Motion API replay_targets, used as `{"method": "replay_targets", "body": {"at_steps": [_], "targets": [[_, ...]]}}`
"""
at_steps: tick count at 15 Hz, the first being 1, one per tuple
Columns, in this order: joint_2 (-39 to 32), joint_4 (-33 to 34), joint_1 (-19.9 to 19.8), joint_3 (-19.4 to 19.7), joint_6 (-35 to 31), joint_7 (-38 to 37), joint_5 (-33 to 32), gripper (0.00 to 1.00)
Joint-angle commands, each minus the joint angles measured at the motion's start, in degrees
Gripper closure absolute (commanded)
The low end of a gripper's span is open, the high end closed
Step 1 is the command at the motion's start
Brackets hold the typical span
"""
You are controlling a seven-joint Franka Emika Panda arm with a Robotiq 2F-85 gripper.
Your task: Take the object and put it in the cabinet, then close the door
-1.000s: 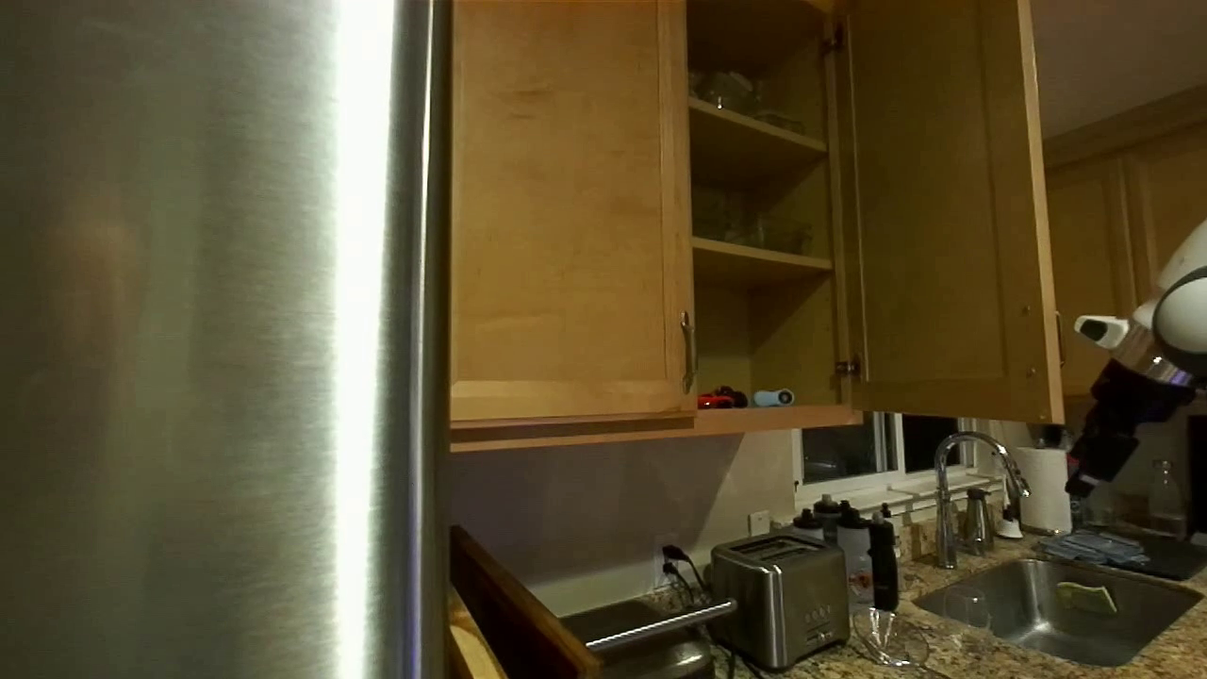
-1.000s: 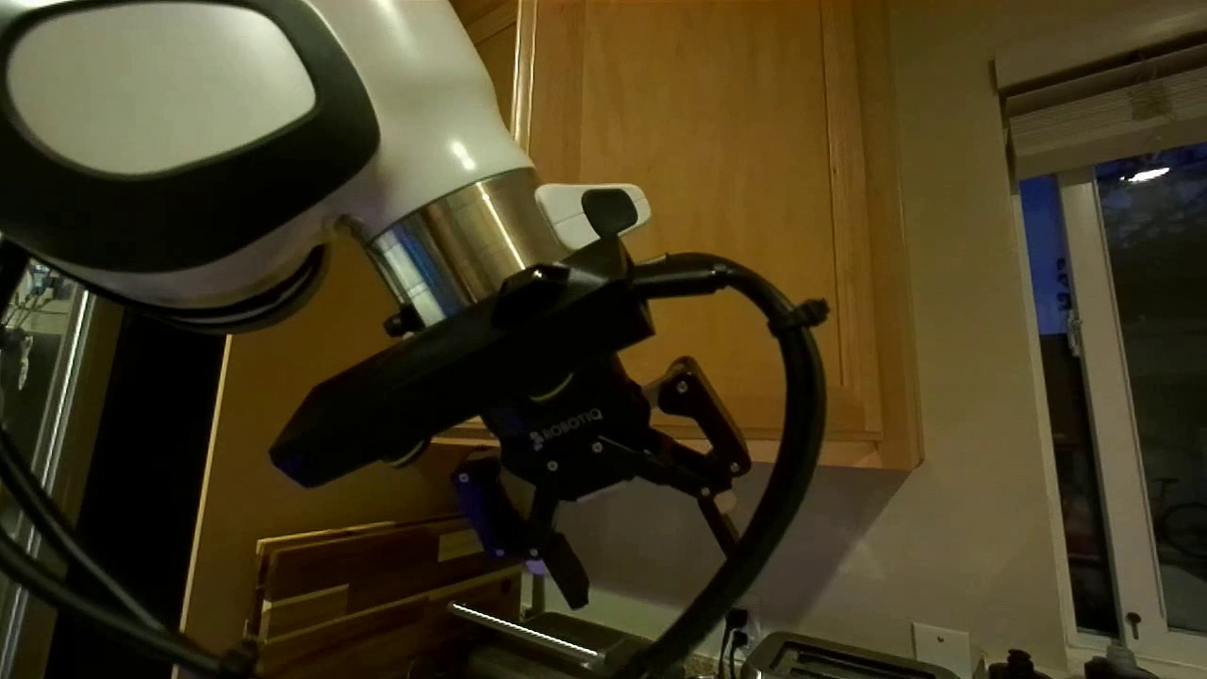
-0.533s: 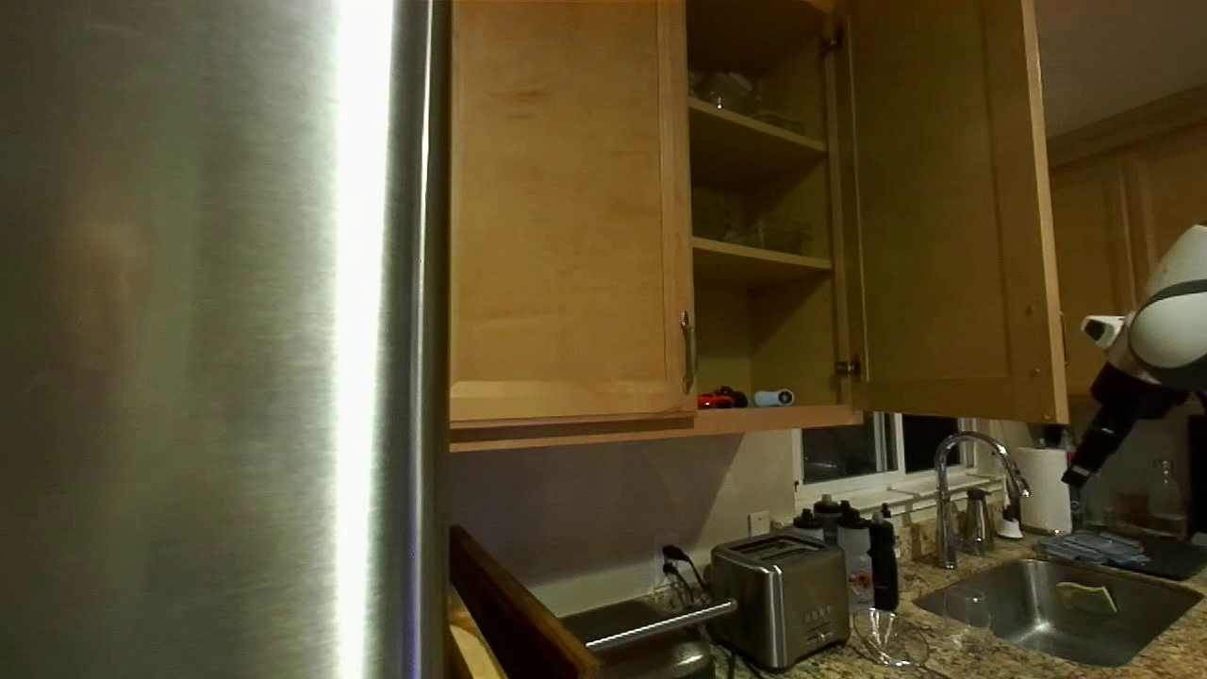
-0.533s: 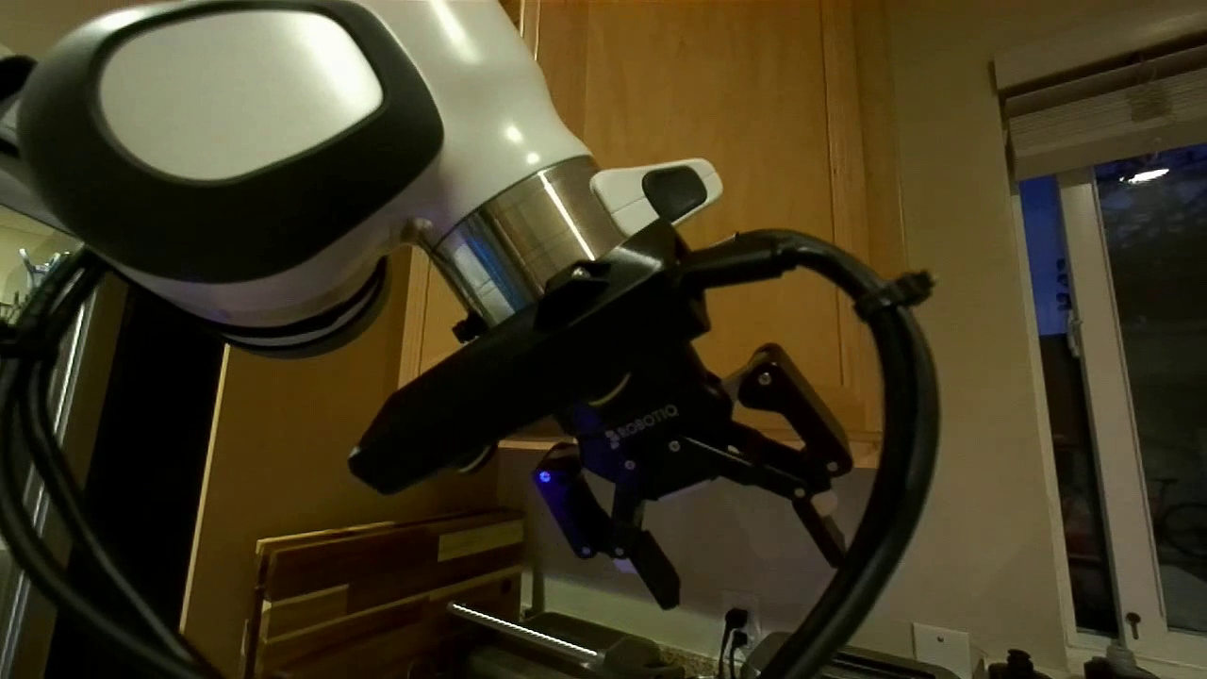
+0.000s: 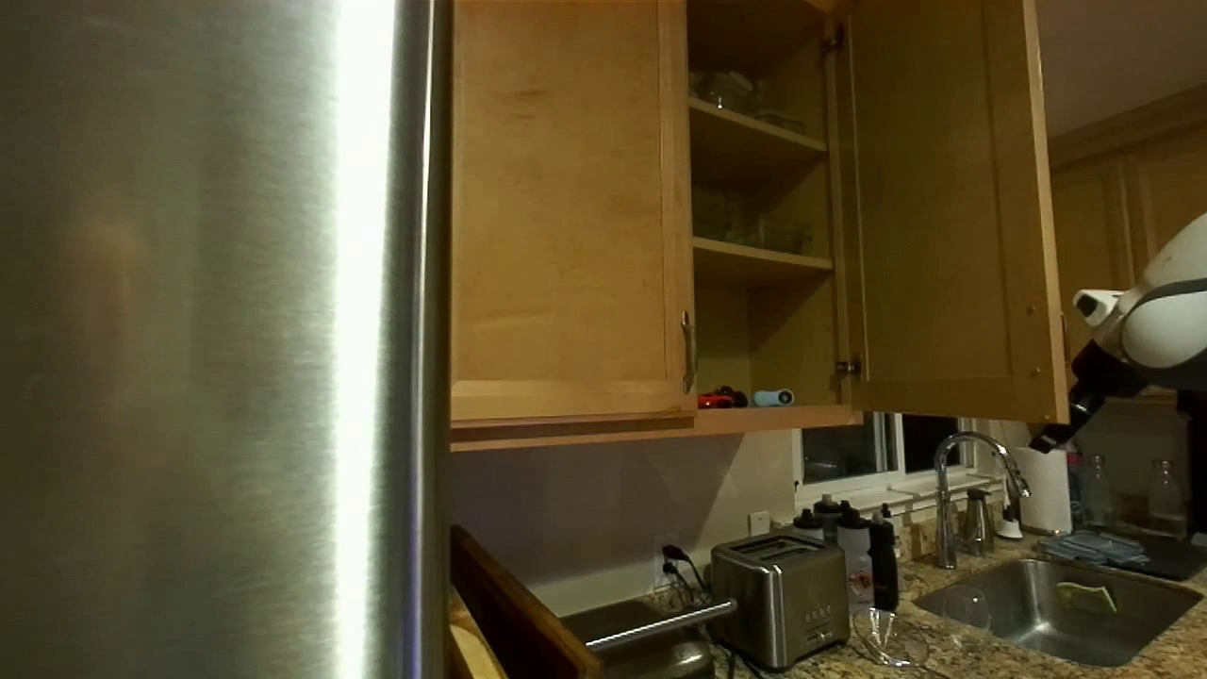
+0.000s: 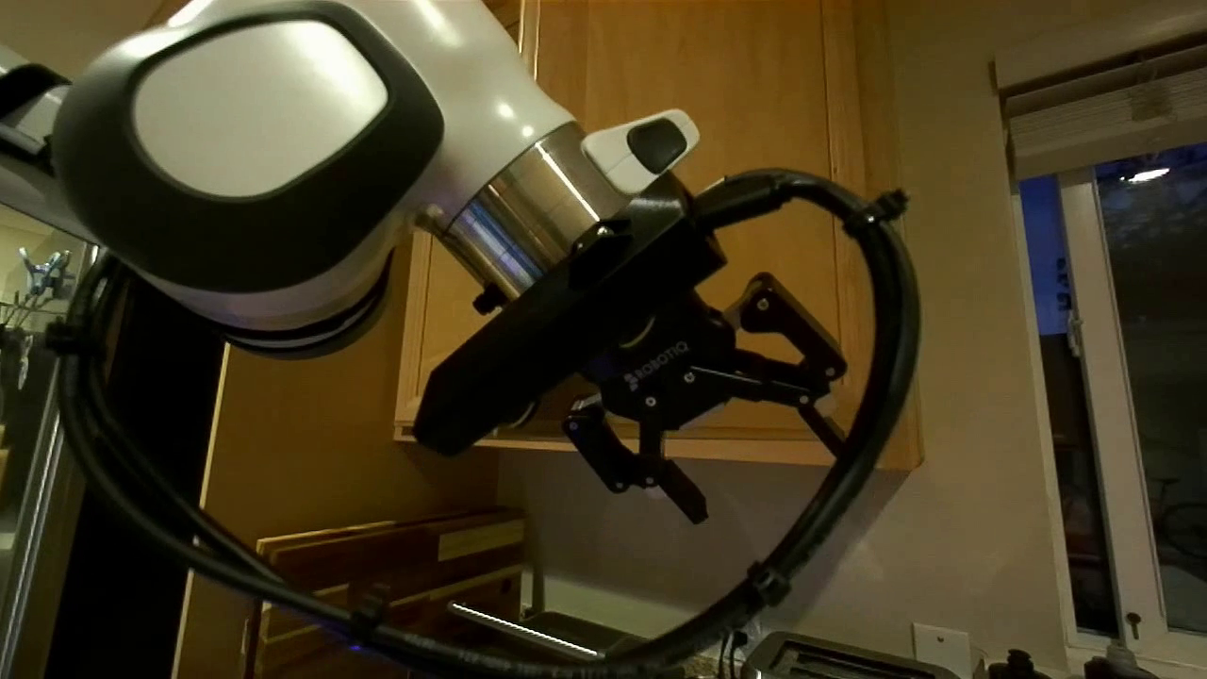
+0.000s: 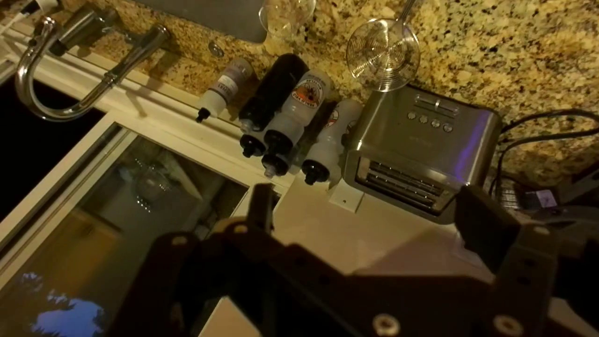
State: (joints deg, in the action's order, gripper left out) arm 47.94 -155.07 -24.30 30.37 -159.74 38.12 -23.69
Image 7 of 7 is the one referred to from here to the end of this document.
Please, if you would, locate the white bottle black cap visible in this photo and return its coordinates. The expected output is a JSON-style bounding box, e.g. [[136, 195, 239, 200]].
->
[[299, 97, 365, 187]]

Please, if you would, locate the chrome kitchen faucet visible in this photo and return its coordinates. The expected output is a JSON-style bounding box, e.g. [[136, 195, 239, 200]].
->
[[13, 4, 172, 124]]

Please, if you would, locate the stainless steel toaster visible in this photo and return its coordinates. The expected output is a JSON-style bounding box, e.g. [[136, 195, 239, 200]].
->
[[340, 82, 503, 221]]

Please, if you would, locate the black power cord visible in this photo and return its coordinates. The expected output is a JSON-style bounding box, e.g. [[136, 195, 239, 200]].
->
[[488, 127, 599, 191], [500, 109, 599, 137]]

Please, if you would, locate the white wall outlet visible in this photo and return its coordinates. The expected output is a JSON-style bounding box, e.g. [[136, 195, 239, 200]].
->
[[327, 178, 367, 215]]

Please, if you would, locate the clear glass cup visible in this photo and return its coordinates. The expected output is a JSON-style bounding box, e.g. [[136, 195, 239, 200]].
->
[[344, 15, 423, 96]]

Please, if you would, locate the stainless steel sink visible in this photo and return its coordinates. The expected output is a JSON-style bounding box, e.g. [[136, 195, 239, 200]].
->
[[133, 0, 271, 45]]

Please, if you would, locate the clear drinking glass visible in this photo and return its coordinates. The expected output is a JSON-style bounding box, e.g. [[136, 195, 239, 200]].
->
[[256, 0, 318, 34]]

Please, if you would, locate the white framed window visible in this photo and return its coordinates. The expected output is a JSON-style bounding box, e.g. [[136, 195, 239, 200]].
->
[[0, 73, 264, 337]]

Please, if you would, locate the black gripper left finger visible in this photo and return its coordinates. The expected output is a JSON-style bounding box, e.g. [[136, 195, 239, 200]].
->
[[110, 182, 410, 337]]

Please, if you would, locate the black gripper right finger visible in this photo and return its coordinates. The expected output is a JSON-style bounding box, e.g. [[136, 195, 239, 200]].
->
[[455, 182, 599, 337]]

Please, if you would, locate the small white bottle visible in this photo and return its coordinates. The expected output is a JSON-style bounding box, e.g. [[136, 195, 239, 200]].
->
[[193, 56, 256, 124]]

